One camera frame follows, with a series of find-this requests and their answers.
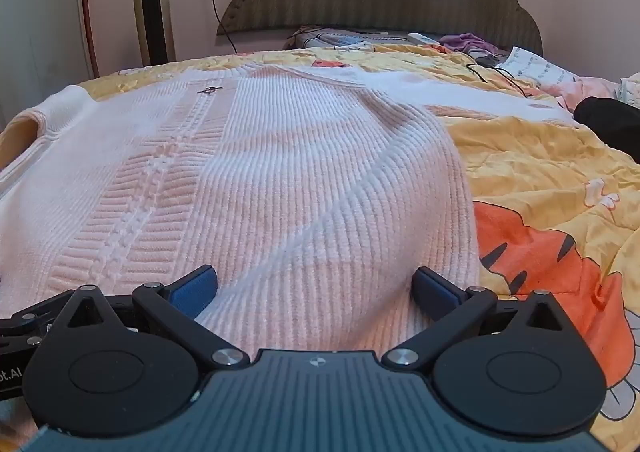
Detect thin black cable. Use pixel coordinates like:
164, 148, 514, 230
465, 59, 529, 98

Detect light pink cloth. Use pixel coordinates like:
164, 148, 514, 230
542, 77, 626, 111

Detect flower printed wardrobe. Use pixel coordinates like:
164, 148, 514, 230
0, 0, 97, 133

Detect white printed pillow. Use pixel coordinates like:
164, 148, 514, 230
500, 47, 582, 94

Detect yellow carrot printed blanket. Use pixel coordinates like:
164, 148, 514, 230
82, 44, 640, 452

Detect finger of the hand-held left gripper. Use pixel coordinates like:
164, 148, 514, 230
0, 299, 77, 349

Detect purple cloth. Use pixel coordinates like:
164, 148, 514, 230
440, 33, 499, 56

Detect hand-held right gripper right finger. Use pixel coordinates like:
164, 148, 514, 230
381, 266, 576, 371

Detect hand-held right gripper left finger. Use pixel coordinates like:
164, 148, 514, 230
55, 265, 251, 373

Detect grey patterned bed sheet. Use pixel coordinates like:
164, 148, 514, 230
285, 26, 453, 52

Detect black cloth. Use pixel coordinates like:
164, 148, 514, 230
573, 97, 640, 151

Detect pink knitted sweater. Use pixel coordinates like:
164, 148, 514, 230
0, 59, 581, 450

